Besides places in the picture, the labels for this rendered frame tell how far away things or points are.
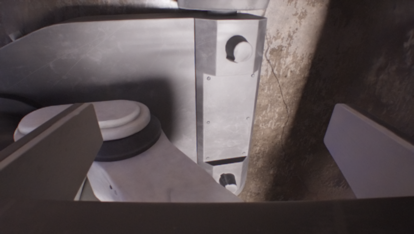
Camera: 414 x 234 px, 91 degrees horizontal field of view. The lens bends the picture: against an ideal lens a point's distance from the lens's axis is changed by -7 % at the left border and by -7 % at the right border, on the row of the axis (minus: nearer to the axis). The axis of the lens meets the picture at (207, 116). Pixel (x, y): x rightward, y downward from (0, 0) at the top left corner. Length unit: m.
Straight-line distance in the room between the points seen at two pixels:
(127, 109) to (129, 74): 0.12
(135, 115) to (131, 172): 0.09
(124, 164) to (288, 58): 0.59
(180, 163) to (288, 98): 0.57
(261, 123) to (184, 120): 0.37
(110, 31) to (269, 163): 0.77
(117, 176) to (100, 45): 0.26
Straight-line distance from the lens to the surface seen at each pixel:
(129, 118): 0.35
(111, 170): 0.34
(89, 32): 0.47
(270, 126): 0.85
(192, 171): 0.31
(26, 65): 0.52
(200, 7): 0.45
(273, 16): 0.70
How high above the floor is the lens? 0.62
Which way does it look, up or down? 58 degrees down
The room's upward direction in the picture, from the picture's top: 157 degrees clockwise
